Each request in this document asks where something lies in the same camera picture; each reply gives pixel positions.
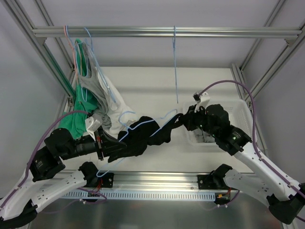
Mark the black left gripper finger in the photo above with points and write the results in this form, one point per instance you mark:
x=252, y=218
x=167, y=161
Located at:
x=108, y=148
x=105, y=137

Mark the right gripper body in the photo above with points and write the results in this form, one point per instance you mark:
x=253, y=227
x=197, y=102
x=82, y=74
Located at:
x=191, y=119

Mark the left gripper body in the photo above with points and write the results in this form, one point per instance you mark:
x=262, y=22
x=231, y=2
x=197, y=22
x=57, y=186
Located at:
x=100, y=145

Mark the blue hanger of black top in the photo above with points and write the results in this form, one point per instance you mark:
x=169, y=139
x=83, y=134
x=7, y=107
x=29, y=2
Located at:
x=161, y=121

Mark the light grey tank top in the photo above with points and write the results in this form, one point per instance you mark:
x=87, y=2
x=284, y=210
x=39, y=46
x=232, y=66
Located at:
x=203, y=137

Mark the white tank top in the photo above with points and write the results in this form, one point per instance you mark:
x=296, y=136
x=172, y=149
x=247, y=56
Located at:
x=120, y=114

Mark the black tank top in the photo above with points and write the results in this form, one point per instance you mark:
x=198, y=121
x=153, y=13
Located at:
x=143, y=133

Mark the blue hanger of white top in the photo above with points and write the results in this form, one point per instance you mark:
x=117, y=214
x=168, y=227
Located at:
x=100, y=75

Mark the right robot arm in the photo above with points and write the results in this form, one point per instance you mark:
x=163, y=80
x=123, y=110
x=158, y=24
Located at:
x=284, y=196

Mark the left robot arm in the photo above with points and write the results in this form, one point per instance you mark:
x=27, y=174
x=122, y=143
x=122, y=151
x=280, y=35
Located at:
x=29, y=196

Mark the green tank top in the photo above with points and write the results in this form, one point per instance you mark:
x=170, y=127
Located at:
x=75, y=123

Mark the grey tank top on hanger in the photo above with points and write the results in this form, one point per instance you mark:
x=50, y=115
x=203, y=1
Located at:
x=89, y=81

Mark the white plastic basket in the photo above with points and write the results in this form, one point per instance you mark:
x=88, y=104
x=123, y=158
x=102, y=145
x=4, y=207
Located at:
x=239, y=116

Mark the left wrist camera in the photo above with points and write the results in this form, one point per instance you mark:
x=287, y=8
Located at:
x=92, y=124

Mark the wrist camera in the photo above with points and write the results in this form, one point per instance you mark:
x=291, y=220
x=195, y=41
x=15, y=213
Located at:
x=202, y=100
x=92, y=124

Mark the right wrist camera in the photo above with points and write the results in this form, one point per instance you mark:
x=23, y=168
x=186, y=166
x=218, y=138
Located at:
x=202, y=100

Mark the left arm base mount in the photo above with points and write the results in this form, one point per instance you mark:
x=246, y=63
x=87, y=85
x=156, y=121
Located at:
x=105, y=181

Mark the white cable duct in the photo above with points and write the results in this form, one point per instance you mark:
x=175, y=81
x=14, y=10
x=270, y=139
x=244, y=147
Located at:
x=144, y=195

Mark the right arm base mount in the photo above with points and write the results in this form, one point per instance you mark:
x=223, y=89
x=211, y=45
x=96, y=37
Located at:
x=211, y=181

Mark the pink wire hanger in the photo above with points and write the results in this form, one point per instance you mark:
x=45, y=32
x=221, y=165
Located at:
x=71, y=50

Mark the aluminium frame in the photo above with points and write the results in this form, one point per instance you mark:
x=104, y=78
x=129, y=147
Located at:
x=38, y=35

